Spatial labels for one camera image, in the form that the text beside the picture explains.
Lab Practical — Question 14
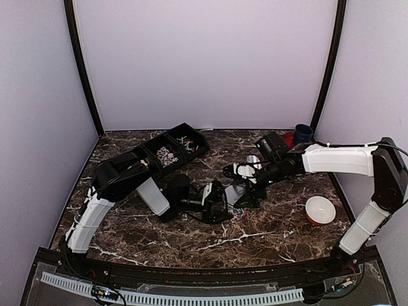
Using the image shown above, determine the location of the black front table rail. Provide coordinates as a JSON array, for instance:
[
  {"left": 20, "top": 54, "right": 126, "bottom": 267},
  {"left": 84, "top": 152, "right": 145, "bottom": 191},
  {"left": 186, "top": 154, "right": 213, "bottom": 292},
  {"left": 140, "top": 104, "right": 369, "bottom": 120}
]
[{"left": 51, "top": 247, "right": 378, "bottom": 286}]

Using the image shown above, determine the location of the black frame post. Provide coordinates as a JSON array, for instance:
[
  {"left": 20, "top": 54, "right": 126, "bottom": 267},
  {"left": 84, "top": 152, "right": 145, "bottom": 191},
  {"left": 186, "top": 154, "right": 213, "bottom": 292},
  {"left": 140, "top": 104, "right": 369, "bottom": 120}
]
[
  {"left": 310, "top": 0, "right": 347, "bottom": 132},
  {"left": 63, "top": 0, "right": 105, "bottom": 137}
]

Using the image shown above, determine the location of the white slotted cable duct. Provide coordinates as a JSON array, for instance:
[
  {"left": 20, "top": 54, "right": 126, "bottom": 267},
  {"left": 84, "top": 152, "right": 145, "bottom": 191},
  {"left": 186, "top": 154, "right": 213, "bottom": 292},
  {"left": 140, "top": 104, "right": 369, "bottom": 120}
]
[{"left": 40, "top": 271, "right": 303, "bottom": 305}]

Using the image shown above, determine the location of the metal scoop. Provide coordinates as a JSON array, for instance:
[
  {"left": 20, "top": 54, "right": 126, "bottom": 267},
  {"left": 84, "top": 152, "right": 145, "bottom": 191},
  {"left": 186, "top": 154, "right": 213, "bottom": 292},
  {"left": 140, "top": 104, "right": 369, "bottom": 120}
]
[{"left": 246, "top": 155, "right": 262, "bottom": 167}]

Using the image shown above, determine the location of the clear plastic cup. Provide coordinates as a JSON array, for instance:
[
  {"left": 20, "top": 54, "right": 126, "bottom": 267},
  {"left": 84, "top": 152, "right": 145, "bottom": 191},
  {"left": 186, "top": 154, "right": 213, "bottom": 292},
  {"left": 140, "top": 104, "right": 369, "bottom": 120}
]
[{"left": 229, "top": 208, "right": 248, "bottom": 221}]

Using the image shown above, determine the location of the left black frame post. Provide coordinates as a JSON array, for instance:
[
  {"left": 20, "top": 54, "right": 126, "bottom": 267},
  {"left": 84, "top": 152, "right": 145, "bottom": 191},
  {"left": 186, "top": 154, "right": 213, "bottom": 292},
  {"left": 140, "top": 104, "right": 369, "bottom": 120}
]
[{"left": 63, "top": 0, "right": 105, "bottom": 137}]

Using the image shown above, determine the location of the circuit board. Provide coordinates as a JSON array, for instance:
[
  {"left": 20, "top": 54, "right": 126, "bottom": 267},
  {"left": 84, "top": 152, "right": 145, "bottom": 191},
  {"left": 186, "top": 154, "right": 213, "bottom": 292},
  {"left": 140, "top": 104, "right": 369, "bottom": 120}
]
[
  {"left": 331, "top": 277, "right": 356, "bottom": 291},
  {"left": 91, "top": 286, "right": 119, "bottom": 301}
]

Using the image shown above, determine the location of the right circuit board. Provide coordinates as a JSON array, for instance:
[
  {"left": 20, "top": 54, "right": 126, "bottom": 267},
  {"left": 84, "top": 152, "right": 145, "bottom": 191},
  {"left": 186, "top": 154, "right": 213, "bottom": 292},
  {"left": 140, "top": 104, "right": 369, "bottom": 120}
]
[{"left": 331, "top": 277, "right": 356, "bottom": 291}]

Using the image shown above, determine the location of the stick candies pile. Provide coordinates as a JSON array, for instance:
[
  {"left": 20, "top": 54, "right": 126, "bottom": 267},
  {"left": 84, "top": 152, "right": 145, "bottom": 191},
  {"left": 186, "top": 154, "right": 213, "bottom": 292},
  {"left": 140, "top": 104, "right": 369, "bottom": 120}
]
[{"left": 177, "top": 136, "right": 200, "bottom": 154}]

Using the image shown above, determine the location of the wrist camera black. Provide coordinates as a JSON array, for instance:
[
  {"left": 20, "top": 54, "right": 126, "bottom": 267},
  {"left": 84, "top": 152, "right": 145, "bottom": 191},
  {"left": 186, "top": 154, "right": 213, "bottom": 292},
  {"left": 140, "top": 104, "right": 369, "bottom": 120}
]
[
  {"left": 255, "top": 131, "right": 289, "bottom": 161},
  {"left": 166, "top": 174, "right": 191, "bottom": 205}
]

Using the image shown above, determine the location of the swirl lollipops pile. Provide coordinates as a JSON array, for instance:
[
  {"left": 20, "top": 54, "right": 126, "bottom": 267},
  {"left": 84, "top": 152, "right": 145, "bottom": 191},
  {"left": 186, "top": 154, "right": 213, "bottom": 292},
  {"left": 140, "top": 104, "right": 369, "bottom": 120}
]
[{"left": 156, "top": 147, "right": 179, "bottom": 168}]

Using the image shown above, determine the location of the star candies pile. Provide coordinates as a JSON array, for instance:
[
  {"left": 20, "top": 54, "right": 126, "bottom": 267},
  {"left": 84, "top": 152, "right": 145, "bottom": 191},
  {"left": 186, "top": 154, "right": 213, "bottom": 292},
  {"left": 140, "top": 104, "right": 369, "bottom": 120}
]
[{"left": 140, "top": 159, "right": 150, "bottom": 170}]

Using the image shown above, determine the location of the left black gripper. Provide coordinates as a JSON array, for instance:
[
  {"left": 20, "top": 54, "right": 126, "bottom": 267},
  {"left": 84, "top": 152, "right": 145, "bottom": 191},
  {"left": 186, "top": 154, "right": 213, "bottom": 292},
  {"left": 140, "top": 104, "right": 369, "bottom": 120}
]
[{"left": 177, "top": 192, "right": 234, "bottom": 226}]

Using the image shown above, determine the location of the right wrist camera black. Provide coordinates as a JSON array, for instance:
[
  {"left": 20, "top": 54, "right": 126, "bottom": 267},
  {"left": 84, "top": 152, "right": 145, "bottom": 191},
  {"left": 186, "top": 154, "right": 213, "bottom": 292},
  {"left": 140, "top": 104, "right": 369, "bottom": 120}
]
[{"left": 255, "top": 131, "right": 289, "bottom": 161}]

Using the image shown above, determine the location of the orange white bowl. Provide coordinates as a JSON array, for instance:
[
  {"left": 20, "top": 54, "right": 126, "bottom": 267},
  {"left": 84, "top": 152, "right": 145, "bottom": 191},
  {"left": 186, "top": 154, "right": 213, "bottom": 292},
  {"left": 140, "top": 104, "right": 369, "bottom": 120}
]
[{"left": 305, "top": 196, "right": 336, "bottom": 226}]

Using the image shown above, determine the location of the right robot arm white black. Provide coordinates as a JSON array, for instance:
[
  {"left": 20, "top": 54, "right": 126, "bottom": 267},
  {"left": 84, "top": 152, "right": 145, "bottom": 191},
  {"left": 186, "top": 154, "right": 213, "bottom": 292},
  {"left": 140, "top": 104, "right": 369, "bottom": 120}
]
[{"left": 223, "top": 135, "right": 407, "bottom": 277}]

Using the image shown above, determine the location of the blue mug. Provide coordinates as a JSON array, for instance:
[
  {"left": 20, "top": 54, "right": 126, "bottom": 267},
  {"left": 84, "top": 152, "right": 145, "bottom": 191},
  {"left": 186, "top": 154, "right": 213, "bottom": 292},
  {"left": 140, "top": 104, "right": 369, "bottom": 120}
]
[{"left": 293, "top": 124, "right": 314, "bottom": 145}]

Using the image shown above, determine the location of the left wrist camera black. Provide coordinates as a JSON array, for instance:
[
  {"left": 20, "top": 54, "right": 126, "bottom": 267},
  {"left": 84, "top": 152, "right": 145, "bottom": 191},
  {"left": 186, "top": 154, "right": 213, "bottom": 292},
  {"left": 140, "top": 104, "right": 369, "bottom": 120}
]
[{"left": 166, "top": 174, "right": 191, "bottom": 205}]

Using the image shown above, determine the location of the clear plastic lid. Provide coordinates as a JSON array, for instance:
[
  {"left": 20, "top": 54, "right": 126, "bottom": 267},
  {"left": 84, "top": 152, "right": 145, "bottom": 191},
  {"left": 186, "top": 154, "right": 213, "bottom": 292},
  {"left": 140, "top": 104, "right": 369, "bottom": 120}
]
[{"left": 225, "top": 185, "right": 245, "bottom": 205}]

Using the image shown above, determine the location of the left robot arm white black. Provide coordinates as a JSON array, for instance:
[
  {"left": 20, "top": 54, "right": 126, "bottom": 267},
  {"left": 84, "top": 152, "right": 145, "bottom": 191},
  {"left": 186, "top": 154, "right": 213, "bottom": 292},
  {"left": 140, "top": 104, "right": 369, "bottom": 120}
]
[{"left": 59, "top": 152, "right": 233, "bottom": 278}]

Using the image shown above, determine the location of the left circuit board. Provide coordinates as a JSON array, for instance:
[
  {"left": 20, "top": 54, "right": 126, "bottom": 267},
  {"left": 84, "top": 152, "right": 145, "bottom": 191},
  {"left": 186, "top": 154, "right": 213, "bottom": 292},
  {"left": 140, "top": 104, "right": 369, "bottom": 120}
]
[{"left": 91, "top": 286, "right": 119, "bottom": 301}]

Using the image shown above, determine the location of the black three-compartment candy tray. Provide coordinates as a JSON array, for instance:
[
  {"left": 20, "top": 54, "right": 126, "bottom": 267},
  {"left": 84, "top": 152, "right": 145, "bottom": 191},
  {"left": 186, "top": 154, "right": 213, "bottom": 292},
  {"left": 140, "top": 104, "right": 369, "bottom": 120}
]
[{"left": 132, "top": 122, "right": 210, "bottom": 191}]

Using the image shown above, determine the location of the right black frame post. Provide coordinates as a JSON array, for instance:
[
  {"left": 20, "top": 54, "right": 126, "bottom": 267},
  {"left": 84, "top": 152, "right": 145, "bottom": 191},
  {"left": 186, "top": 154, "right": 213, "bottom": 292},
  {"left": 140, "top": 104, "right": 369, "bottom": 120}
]
[{"left": 310, "top": 0, "right": 347, "bottom": 132}]

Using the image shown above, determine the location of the red plate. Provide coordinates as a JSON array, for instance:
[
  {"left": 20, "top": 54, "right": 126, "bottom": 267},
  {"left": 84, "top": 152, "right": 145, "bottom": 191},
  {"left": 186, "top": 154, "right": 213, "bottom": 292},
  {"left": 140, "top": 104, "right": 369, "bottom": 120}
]
[{"left": 283, "top": 132, "right": 295, "bottom": 149}]

